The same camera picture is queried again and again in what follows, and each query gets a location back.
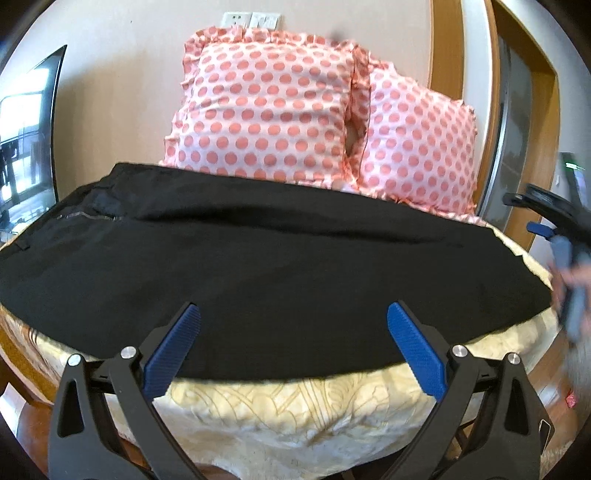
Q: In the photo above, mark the wooden door frame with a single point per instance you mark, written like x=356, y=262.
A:
x=483, y=54

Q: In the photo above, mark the cream patterned bed sheet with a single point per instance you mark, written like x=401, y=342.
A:
x=315, y=427

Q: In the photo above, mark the white wall socket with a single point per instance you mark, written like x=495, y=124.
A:
x=270, y=21

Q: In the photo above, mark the person's right hand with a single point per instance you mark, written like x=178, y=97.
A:
x=579, y=276

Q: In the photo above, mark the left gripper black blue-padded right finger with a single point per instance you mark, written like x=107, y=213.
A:
x=486, y=423

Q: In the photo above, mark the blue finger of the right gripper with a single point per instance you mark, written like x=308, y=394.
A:
x=539, y=229

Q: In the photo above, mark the grey door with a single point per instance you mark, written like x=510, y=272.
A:
x=512, y=137

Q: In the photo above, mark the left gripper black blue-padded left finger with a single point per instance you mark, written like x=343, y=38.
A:
x=83, y=440

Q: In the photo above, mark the right pink polka-dot pillow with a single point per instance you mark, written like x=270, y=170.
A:
x=413, y=145

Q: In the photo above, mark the black pants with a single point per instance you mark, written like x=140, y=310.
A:
x=292, y=282

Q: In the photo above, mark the left pink polka-dot pillow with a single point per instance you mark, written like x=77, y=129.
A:
x=267, y=105

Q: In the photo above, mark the pink polka-dot pillow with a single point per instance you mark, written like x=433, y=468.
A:
x=413, y=145
x=267, y=105

